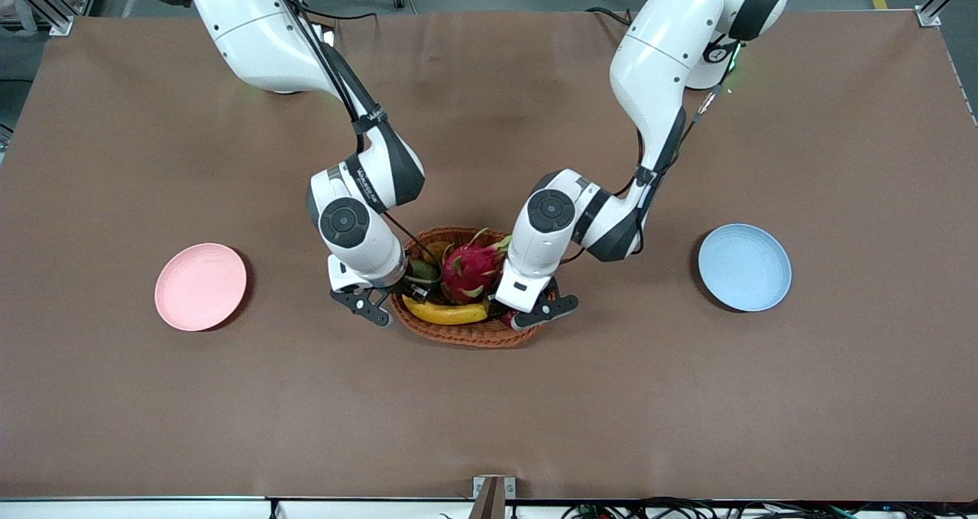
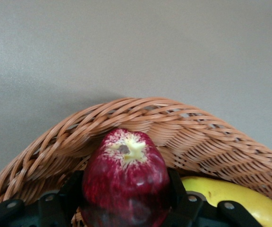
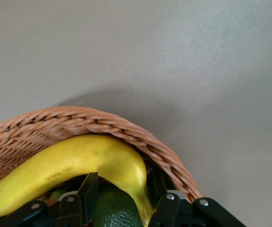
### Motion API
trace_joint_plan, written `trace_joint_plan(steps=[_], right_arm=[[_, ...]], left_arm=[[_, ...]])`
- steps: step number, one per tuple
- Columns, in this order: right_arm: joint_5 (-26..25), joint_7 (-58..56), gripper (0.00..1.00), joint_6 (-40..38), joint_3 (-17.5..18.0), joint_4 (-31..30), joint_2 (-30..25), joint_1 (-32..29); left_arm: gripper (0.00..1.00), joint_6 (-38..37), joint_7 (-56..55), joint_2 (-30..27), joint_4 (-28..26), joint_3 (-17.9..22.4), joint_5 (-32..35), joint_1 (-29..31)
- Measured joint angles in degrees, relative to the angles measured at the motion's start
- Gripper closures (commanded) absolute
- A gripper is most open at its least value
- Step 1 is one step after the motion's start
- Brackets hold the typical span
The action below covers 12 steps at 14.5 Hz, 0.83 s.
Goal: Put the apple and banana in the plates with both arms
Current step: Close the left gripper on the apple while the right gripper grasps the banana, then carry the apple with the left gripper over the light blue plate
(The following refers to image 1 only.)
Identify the yellow banana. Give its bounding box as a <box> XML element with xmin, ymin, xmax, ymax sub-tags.
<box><xmin>402</xmin><ymin>295</ymin><xmax>490</xmax><ymax>326</ymax></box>

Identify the pink dragon fruit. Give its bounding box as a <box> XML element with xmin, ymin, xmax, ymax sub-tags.
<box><xmin>441</xmin><ymin>229</ymin><xmax>513</xmax><ymax>306</ymax></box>

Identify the brown wicker basket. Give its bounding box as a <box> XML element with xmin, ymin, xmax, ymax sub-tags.
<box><xmin>390</xmin><ymin>226</ymin><xmax>559</xmax><ymax>349</ymax></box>

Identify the pink round plate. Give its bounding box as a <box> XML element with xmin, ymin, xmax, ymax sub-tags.
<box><xmin>154</xmin><ymin>243</ymin><xmax>248</xmax><ymax>332</ymax></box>

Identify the light blue round plate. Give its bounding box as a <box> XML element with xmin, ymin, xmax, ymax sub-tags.
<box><xmin>698</xmin><ymin>223</ymin><xmax>793</xmax><ymax>313</ymax></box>

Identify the metal table edge bracket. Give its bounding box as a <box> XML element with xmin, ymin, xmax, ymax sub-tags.
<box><xmin>472</xmin><ymin>475</ymin><xmax>517</xmax><ymax>519</ymax></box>

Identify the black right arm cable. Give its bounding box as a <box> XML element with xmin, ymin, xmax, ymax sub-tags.
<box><xmin>264</xmin><ymin>0</ymin><xmax>442</xmax><ymax>269</ymax></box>

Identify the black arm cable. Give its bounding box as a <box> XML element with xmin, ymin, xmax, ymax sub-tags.
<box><xmin>564</xmin><ymin>41</ymin><xmax>743</xmax><ymax>265</ymax></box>
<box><xmin>264</xmin><ymin>0</ymin><xmax>442</xmax><ymax>269</ymax></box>

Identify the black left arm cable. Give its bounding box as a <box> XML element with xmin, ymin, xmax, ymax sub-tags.
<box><xmin>564</xmin><ymin>41</ymin><xmax>743</xmax><ymax>265</ymax></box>

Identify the tangled black cable bundle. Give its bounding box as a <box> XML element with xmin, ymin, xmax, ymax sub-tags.
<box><xmin>562</xmin><ymin>496</ymin><xmax>978</xmax><ymax>519</ymax></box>

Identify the black right base cable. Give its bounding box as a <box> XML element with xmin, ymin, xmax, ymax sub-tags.
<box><xmin>306</xmin><ymin>8</ymin><xmax>380</xmax><ymax>24</ymax></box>

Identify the black base cable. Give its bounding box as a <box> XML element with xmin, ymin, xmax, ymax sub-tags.
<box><xmin>585</xmin><ymin>6</ymin><xmax>636</xmax><ymax>28</ymax></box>
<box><xmin>306</xmin><ymin>8</ymin><xmax>380</xmax><ymax>24</ymax></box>

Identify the black left base cable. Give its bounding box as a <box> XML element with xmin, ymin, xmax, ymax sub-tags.
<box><xmin>585</xmin><ymin>6</ymin><xmax>636</xmax><ymax>28</ymax></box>

